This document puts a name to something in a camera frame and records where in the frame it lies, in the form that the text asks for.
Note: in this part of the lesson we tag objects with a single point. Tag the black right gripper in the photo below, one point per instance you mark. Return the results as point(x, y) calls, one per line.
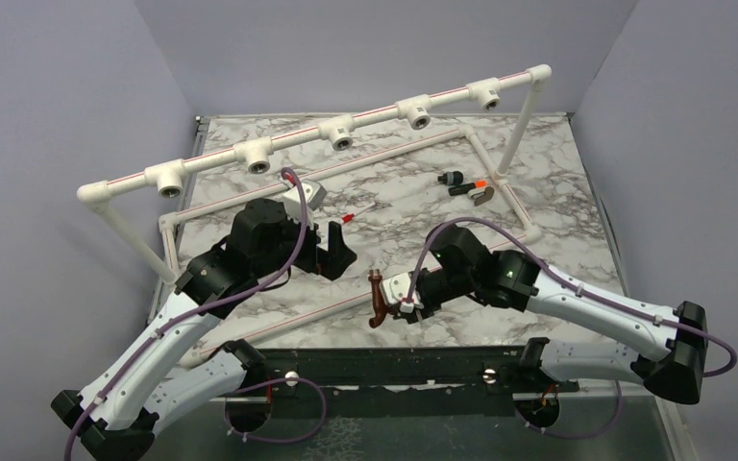
point(428, 309)

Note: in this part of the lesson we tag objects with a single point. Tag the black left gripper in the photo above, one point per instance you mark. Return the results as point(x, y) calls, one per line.
point(330, 264)

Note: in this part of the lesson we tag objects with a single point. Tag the brown water faucet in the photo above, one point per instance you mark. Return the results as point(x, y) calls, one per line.
point(379, 305)

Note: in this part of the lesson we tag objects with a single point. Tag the white PVC pipe frame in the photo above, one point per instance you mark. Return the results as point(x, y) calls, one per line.
point(169, 177)

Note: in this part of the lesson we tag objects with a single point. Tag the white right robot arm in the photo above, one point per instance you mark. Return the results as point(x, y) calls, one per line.
point(659, 347)

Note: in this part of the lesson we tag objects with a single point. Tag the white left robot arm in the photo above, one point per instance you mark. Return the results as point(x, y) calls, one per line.
point(120, 414)

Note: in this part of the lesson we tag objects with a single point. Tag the red capped white pen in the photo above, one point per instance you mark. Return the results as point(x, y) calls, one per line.
point(349, 217)

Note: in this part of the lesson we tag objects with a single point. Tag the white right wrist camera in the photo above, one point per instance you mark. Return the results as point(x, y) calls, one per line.
point(395, 292)

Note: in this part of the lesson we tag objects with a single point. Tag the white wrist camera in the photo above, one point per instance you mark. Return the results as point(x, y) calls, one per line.
point(395, 292)
point(315, 194)

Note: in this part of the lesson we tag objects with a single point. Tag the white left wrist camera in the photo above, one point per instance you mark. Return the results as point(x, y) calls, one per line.
point(315, 194)

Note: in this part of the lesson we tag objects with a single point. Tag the black front mounting rail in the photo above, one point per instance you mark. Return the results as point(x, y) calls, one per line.
point(393, 383)

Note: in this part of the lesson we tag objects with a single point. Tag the black faucet with orange handle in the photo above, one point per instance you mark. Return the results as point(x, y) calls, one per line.
point(479, 191)

